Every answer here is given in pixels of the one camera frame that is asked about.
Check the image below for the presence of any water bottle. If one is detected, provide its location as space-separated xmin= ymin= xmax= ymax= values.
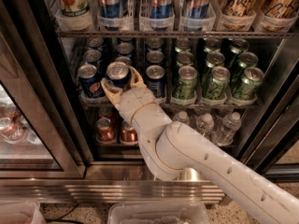
xmin=195 ymin=113 xmax=214 ymax=137
xmin=172 ymin=111 xmax=190 ymax=125
xmin=211 ymin=112 xmax=241 ymax=147

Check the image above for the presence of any right water bottle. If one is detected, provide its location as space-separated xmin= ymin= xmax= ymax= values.
xmin=211 ymin=112 xmax=241 ymax=147

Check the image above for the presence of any second row right pepsi can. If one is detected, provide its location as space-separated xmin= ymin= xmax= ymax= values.
xmin=146 ymin=50 xmax=164 ymax=66

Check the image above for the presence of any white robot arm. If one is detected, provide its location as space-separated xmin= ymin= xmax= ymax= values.
xmin=101 ymin=68 xmax=299 ymax=224

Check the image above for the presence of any middle water bottle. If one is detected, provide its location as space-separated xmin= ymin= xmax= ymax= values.
xmin=195 ymin=113 xmax=214 ymax=137

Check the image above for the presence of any stainless steel fridge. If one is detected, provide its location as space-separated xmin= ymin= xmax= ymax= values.
xmin=1 ymin=0 xmax=299 ymax=204

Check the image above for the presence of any front middle green can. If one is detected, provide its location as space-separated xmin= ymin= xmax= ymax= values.
xmin=202 ymin=66 xmax=231 ymax=100

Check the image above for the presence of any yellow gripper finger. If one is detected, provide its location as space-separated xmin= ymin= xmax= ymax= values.
xmin=130 ymin=66 xmax=146 ymax=88
xmin=101 ymin=77 xmax=123 ymax=110

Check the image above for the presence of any right fridge door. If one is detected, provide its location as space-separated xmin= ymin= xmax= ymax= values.
xmin=246 ymin=96 xmax=299 ymax=182

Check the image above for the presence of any front left red can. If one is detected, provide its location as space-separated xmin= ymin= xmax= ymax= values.
xmin=96 ymin=118 xmax=116 ymax=143

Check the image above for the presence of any second row middle pepsi can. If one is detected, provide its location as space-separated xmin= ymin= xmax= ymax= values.
xmin=115 ymin=56 xmax=132 ymax=66

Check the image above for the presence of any right red bull can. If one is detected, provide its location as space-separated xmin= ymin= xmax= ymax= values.
xmin=182 ymin=0 xmax=209 ymax=19

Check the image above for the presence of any second row right green can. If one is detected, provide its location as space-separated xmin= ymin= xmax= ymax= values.
xmin=230 ymin=51 xmax=259 ymax=82

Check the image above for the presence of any left red bull can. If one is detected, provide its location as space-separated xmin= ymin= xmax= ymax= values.
xmin=97 ymin=0 xmax=128 ymax=19

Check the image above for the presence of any second row left green can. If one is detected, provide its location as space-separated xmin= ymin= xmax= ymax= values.
xmin=175 ymin=51 xmax=194 ymax=69

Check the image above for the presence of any front left green can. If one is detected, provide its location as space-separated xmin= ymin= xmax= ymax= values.
xmin=172 ymin=65 xmax=197 ymax=100

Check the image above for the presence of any clear plastic bin centre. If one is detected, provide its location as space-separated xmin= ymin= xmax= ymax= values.
xmin=107 ymin=199 xmax=209 ymax=224

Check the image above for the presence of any front right red can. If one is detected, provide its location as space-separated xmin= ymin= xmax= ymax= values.
xmin=120 ymin=120 xmax=138 ymax=145

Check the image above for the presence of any back left green can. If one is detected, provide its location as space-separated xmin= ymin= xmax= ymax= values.
xmin=174 ymin=38 xmax=192 ymax=53

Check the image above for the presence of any second row green can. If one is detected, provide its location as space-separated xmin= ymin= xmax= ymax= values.
xmin=175 ymin=51 xmax=194 ymax=69
xmin=202 ymin=51 xmax=225 ymax=78
xmin=230 ymin=51 xmax=259 ymax=82

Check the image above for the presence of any middle red bull can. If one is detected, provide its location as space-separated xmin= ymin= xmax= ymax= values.
xmin=149 ymin=0 xmax=172 ymax=19

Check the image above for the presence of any second row middle green can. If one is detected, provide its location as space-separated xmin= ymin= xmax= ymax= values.
xmin=202 ymin=51 xmax=225 ymax=78

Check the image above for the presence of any second row pepsi can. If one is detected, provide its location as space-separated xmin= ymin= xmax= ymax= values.
xmin=83 ymin=49 xmax=103 ymax=68
xmin=146 ymin=50 xmax=164 ymax=66
xmin=115 ymin=56 xmax=132 ymax=66

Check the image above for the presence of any second row left pepsi can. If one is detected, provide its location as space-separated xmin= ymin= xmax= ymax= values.
xmin=83 ymin=49 xmax=103 ymax=68

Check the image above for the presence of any front right green can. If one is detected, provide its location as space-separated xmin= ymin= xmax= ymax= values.
xmin=232 ymin=66 xmax=264 ymax=101

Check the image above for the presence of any left fridge glass door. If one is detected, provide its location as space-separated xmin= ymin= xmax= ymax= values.
xmin=0 ymin=33 xmax=84 ymax=178

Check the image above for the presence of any black cable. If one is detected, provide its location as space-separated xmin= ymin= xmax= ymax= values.
xmin=45 ymin=203 xmax=86 ymax=224

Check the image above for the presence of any clear plastic bin left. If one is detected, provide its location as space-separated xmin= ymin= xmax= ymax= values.
xmin=0 ymin=202 xmax=47 ymax=224

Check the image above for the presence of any clear plastic bin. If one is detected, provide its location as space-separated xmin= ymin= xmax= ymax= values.
xmin=107 ymin=199 xmax=209 ymax=224
xmin=0 ymin=202 xmax=47 ymax=224

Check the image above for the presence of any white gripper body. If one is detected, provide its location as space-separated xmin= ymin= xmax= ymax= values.
xmin=119 ymin=87 xmax=156 ymax=123

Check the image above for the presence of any red bull can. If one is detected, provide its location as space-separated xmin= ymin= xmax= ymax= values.
xmin=149 ymin=0 xmax=172 ymax=19
xmin=97 ymin=0 xmax=128 ymax=19
xmin=182 ymin=0 xmax=209 ymax=19

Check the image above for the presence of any left water bottle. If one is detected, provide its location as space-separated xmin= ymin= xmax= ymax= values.
xmin=172 ymin=111 xmax=190 ymax=125

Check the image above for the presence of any right gold can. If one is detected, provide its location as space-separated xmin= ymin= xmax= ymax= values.
xmin=262 ymin=0 xmax=299 ymax=19

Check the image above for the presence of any back middle green can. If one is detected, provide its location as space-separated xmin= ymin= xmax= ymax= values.
xmin=204 ymin=38 xmax=221 ymax=53

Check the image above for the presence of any back right green can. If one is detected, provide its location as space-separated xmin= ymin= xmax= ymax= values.
xmin=227 ymin=38 xmax=249 ymax=63

